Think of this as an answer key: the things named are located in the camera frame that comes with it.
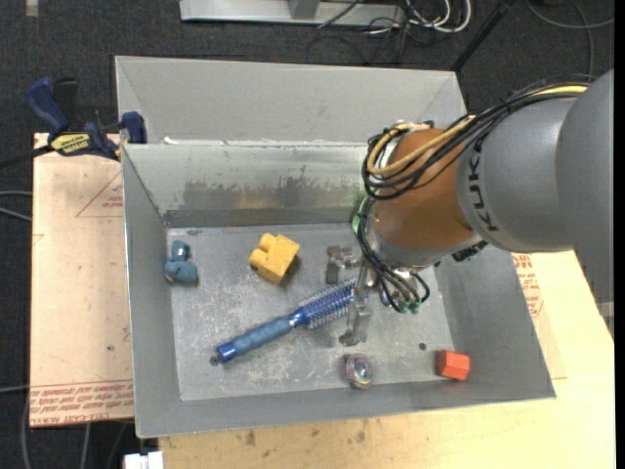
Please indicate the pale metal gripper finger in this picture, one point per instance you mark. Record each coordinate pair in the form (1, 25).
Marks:
(356, 323)
(338, 254)

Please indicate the grey metal bin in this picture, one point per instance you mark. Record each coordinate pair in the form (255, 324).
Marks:
(273, 330)

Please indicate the yellow toy building block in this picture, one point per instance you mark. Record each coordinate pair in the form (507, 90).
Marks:
(274, 258)

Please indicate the orange-red small block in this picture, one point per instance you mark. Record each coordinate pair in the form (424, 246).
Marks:
(452, 365)

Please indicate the brown cardboard board, red print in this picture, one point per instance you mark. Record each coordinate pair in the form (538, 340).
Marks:
(78, 281)

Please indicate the blue round hairbrush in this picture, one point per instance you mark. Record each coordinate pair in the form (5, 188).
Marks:
(273, 330)

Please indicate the blue-grey toy animal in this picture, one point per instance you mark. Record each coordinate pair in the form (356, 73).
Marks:
(179, 269)

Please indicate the shiny round metallic disc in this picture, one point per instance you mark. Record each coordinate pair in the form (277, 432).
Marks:
(358, 370)

